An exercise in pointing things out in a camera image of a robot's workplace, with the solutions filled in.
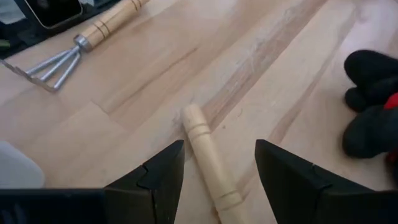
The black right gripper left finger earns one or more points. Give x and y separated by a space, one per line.
130 202

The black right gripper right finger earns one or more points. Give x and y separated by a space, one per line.
311 199

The red and black gardening glove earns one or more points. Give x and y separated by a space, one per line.
370 133

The black smartphone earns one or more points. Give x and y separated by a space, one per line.
53 12

